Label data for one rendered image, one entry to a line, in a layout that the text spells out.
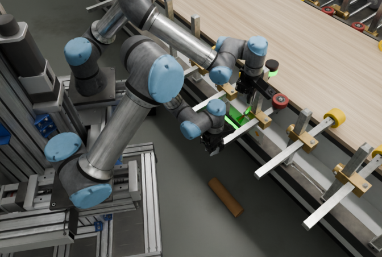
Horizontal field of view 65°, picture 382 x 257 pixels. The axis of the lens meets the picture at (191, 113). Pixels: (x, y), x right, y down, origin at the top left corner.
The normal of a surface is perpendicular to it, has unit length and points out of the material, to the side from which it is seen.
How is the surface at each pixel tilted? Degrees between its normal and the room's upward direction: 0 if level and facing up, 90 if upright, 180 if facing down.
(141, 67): 43
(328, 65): 0
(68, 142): 8
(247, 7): 0
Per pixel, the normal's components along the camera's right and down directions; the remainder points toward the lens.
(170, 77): 0.69, 0.49
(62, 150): -0.12, -0.70
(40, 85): 0.14, 0.77
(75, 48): -0.07, -0.52
